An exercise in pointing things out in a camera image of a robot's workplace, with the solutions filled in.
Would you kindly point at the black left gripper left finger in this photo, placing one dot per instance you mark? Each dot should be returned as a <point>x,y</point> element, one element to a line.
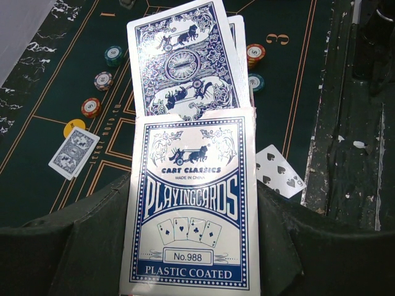
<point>74,251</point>

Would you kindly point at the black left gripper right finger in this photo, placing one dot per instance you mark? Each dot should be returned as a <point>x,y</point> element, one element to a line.
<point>305,253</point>

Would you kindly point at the six of spades card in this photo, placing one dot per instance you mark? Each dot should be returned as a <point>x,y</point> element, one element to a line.
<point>276,173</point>

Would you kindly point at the blue backed playing card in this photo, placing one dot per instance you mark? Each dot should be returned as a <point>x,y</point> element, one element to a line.
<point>74,152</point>

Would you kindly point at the blue playing card deck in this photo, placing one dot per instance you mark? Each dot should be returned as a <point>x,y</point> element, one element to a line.
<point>192,224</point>

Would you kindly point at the yellow big blind button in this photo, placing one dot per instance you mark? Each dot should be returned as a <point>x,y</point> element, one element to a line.
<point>71,125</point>

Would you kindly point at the orange chips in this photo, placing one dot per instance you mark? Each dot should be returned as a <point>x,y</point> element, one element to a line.
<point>91,107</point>
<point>255,53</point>

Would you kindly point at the green chips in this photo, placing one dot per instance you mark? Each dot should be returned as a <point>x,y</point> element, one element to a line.
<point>256,81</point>
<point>113,56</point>

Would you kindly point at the dark green poker mat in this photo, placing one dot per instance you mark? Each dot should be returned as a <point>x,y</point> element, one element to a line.
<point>55,74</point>

